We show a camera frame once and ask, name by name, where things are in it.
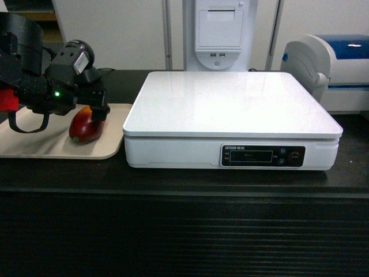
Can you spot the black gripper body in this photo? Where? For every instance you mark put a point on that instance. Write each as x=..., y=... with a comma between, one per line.
x=55, y=91

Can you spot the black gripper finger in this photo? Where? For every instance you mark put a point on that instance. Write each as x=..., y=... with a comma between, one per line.
x=100, y=113

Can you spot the dark red mango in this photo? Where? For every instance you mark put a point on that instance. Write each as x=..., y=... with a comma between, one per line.
x=83, y=129

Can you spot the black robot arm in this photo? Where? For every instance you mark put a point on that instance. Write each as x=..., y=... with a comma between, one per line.
x=21, y=50

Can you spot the white checkout scale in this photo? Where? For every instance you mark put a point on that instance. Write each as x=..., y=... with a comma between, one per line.
x=229, y=120

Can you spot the black checkout counter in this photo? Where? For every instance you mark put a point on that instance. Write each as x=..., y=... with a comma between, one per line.
x=104, y=218

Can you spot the black barcode scanner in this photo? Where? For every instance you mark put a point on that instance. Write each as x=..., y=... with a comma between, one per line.
x=86, y=73

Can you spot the beige plastic tray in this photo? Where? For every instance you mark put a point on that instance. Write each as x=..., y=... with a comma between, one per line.
x=54, y=142

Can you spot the white receipt printer kiosk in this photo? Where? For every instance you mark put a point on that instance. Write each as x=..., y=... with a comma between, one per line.
x=218, y=35

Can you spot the white blue label printer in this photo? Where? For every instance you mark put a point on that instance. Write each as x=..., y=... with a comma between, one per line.
x=333, y=68

